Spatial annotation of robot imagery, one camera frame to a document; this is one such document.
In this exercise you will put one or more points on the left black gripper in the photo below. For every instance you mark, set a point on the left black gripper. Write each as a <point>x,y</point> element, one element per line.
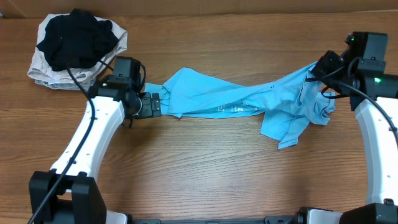
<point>155,104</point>

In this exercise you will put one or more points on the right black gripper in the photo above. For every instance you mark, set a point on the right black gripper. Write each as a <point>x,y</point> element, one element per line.
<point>321,66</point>

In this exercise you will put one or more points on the light blue printed t-shirt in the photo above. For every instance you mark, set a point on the light blue printed t-shirt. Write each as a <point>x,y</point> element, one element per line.
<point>289,104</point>

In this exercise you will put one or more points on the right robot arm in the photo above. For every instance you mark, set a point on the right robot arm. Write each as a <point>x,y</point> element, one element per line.
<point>358,73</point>

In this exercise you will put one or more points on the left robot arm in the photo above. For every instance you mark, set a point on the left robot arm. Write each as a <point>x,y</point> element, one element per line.
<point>68,192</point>

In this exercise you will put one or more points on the grey folded garment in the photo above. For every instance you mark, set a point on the grey folded garment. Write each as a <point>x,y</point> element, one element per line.
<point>66,86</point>

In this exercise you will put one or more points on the black folded garment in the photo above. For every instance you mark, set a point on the black folded garment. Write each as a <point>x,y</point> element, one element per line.
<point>76,40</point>

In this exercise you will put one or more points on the beige folded garment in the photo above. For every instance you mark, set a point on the beige folded garment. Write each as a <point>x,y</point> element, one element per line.
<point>41,70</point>

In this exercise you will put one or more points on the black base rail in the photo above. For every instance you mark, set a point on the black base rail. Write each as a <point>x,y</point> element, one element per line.
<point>265,220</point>

